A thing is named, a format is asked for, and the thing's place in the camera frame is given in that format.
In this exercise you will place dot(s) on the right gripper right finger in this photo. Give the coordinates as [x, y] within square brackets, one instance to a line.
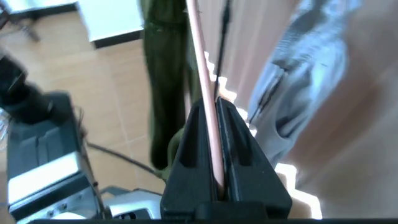
[255, 186]

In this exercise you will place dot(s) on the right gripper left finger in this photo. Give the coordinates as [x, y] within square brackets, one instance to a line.
[189, 180]

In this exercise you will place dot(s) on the pink clothes hanger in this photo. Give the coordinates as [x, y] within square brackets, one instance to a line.
[207, 93]

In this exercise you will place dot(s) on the pale grey shorts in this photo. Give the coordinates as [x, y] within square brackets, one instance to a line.
[298, 93]

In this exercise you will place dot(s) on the green garment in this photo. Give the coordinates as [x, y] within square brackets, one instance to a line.
[164, 77]

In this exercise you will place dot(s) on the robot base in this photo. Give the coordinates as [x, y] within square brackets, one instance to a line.
[43, 155]

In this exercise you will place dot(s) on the black clothes rack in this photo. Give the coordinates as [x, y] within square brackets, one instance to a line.
[222, 46]

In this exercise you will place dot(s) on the beige curtain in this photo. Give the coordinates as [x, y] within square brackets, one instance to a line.
[357, 124]

